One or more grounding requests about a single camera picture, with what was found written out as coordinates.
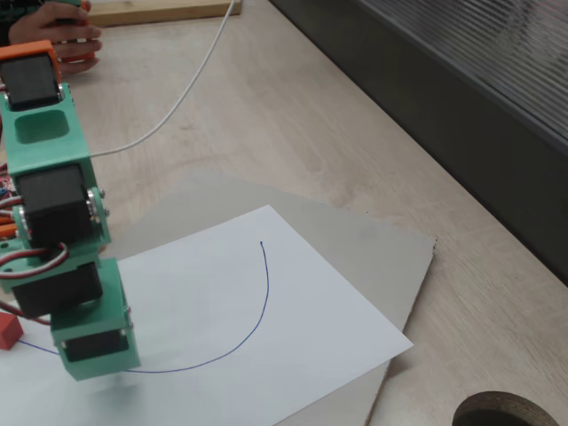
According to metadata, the orange leader arm handle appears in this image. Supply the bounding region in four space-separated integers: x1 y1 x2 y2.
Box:
52 0 97 63

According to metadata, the red cube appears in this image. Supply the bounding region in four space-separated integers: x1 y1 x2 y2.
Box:
0 311 26 351

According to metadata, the person's bare hand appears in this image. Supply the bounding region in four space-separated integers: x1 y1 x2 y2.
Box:
8 0 104 75

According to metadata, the white paper sheet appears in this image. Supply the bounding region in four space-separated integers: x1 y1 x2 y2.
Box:
0 204 414 426

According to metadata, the red circuit board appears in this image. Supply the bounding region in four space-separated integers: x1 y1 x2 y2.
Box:
0 170 21 199

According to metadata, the long light wooden plank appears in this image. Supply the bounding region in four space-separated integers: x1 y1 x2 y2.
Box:
86 0 243 28

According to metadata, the grey frosted desk partition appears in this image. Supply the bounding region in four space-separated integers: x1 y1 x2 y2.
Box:
270 0 568 288

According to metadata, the wrist servo wire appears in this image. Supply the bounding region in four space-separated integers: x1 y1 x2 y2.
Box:
0 241 70 285

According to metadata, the white USB cable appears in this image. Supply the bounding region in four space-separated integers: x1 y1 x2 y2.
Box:
91 0 239 157

